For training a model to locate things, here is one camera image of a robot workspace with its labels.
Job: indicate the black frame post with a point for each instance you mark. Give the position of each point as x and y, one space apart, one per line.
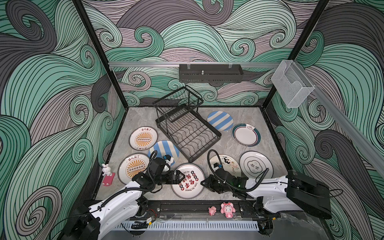
95 41

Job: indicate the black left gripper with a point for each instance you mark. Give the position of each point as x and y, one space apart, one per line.
177 180

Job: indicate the small pink pig toy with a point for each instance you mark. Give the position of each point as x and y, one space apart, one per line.
212 210

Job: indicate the red character pattern plate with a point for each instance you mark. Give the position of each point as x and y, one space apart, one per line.
191 186

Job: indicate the green red rimmed white plate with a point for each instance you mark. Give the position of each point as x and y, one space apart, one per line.
246 135

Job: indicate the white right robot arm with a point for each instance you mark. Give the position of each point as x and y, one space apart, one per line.
292 192

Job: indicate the orange sunburst plate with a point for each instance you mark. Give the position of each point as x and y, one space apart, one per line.
143 138
131 166

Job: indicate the blue white striped plate left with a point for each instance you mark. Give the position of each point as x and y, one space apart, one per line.
165 148

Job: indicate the orange sunburst plate upper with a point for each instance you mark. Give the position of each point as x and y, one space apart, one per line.
143 138

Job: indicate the orange sunburst plate lower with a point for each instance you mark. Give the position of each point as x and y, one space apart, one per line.
131 166

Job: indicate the large pink pig toy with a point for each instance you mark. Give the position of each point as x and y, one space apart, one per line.
228 210

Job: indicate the blue white striped plate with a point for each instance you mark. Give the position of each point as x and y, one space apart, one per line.
165 148
220 120

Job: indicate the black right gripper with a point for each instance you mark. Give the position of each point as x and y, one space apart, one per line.
208 180

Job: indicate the white green line plate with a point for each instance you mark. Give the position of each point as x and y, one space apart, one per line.
254 163

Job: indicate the blue white striped plate right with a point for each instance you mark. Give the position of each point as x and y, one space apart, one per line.
220 120

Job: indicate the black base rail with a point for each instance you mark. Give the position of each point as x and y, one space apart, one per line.
244 209

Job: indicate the white rabbit figurine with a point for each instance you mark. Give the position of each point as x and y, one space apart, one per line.
106 170

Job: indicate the aluminium wall rail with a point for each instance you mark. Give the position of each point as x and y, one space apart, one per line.
152 64

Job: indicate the white slotted cable duct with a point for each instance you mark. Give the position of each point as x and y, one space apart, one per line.
203 226

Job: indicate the black wire dish rack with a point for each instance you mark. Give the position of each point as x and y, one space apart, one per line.
179 119

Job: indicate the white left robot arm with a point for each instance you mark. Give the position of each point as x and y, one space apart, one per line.
95 221

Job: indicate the cream floral plate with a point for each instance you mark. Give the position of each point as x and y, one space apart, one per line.
229 164

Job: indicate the black wall shelf tray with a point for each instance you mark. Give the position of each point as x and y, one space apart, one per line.
217 74

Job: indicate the clear plastic wall holder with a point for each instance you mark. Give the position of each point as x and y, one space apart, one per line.
292 83

